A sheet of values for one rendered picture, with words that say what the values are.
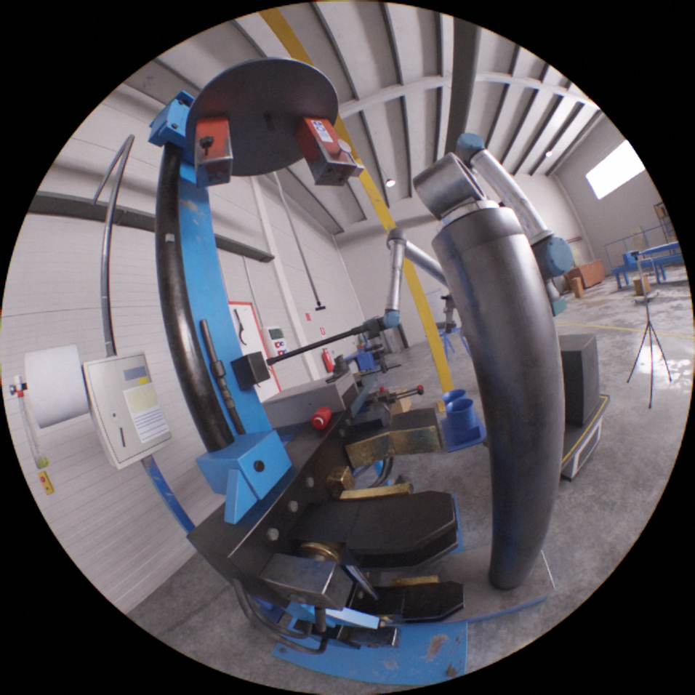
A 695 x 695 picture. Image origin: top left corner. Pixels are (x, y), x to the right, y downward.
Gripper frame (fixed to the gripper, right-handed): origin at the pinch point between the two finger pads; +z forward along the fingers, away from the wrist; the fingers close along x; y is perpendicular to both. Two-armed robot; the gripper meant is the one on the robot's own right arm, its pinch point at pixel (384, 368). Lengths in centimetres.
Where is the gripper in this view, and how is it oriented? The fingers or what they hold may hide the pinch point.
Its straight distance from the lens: 149.1
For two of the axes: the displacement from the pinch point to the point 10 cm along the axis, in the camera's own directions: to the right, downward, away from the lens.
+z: 3.4, 9.4, 0.3
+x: 4.8, -2.0, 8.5
